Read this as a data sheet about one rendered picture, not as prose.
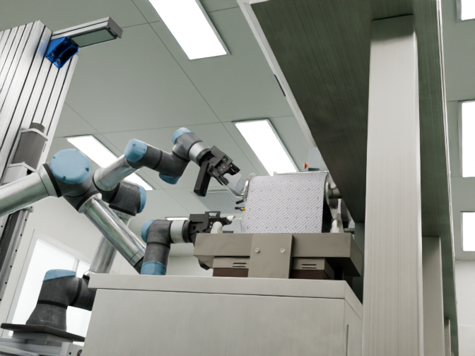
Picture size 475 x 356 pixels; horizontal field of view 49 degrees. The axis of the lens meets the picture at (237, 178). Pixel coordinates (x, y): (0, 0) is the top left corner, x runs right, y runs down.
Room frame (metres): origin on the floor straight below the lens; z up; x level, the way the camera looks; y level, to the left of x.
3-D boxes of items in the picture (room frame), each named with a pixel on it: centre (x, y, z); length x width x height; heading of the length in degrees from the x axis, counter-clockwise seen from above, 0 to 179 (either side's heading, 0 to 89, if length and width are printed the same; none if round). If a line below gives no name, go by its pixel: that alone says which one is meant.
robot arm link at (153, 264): (1.61, 0.22, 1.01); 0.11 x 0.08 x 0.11; 9
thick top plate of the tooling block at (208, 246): (1.31, -0.13, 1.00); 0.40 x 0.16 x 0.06; 66
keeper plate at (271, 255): (1.21, -0.11, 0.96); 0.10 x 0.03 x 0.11; 66
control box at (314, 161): (2.02, -0.31, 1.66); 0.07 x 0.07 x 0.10; 81
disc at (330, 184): (1.43, -0.29, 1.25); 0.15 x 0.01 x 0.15; 155
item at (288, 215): (1.43, -0.14, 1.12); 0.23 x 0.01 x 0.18; 66
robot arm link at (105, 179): (1.78, 0.44, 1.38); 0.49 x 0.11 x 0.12; 33
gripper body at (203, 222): (1.53, 0.07, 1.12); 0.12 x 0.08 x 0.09; 66
